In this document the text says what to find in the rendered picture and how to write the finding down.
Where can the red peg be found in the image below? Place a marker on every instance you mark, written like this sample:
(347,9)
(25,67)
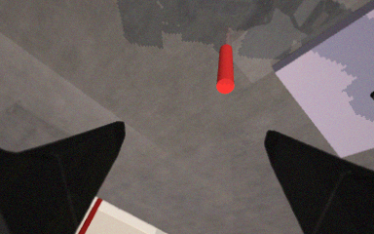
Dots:
(225,75)

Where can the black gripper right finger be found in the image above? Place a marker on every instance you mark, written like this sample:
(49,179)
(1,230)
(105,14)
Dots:
(327,194)

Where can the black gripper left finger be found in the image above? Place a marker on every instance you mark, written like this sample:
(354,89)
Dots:
(48,189)

